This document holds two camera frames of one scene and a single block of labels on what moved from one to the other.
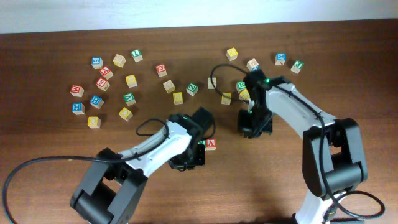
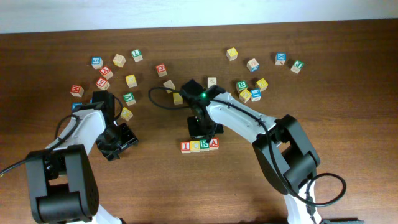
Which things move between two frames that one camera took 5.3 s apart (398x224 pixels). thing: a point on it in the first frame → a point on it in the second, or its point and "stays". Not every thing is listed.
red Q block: [161, 70] stays
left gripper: [200, 160] → [129, 139]
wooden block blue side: [252, 65] stays
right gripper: [247, 130] → [194, 132]
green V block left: [129, 98] stays
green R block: [203, 142] stays
